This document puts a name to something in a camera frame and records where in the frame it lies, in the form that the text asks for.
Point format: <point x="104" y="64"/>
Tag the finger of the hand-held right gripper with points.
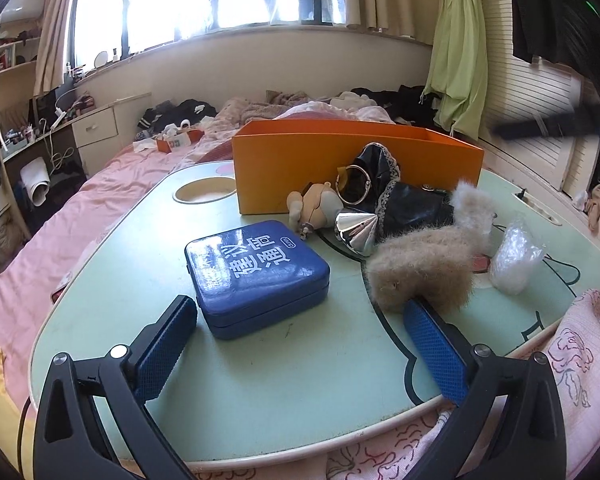
<point x="545" y="125"/>

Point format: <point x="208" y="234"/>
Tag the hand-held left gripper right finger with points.
<point x="437" y="350"/>

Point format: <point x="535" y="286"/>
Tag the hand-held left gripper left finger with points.
<point x="162" y="350"/>

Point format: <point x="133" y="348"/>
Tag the beige fluffy fur piece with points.
<point x="420" y="265"/>

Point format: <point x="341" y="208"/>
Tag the clear plastic bag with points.
<point x="515" y="260"/>

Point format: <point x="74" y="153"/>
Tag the blue hard case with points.
<point x="255" y="270"/>

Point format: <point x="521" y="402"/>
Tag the silver cone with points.
<point x="355" y="232"/>

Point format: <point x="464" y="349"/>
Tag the orange storage box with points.
<point x="290" y="170"/>

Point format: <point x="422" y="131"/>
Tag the light green cartoon desktop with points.
<point x="280" y="385"/>

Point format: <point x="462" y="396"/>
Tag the white louvered door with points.
<point x="530" y="95"/>

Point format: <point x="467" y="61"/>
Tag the black hanging garment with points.
<point x="535" y="5"/>

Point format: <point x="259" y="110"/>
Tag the light green hanging garment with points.
<point x="455" y="60"/>

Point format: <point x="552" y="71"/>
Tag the pink rose print cloth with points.
<point x="580" y="350"/>

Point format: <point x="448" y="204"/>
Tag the black clothes pile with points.
<point x="180" y="112"/>
<point x="400" y="100"/>

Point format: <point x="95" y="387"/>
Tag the pink bed sheet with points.
<point x="55" y="240"/>

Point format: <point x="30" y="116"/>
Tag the yellow cloth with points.
<point x="0" y="400"/>

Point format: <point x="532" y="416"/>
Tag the small orange tray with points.
<point x="180" y="141"/>

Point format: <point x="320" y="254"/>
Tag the white paper roll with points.
<point x="35" y="180"/>

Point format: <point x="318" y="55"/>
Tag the white desk with drawers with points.
<point x="95" y="127"/>

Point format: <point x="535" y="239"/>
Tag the pink floral quilt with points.
<point x="310" y="108"/>

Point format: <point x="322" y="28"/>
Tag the beige floral cloth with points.
<point x="285" y="97"/>

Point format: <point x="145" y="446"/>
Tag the dark monitor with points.
<point x="52" y="102"/>

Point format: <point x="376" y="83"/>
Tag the round white mirror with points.
<point x="100" y="60"/>

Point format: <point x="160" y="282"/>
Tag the white open shelf unit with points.
<point x="10" y="60"/>

